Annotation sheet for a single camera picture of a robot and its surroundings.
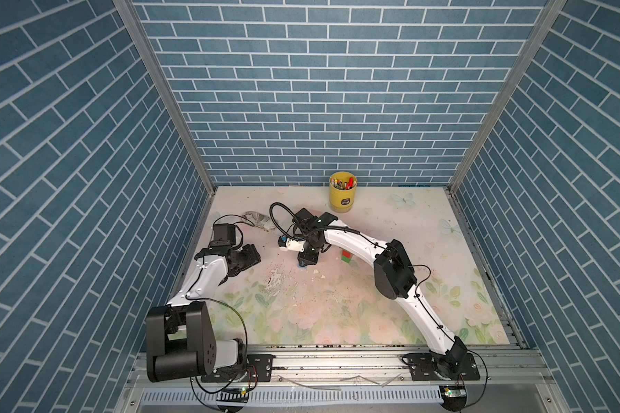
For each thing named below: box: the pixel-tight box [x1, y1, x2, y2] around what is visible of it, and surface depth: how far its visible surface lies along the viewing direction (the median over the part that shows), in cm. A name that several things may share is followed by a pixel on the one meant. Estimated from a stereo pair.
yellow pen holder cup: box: [328, 171, 359, 214], surface depth 107 cm
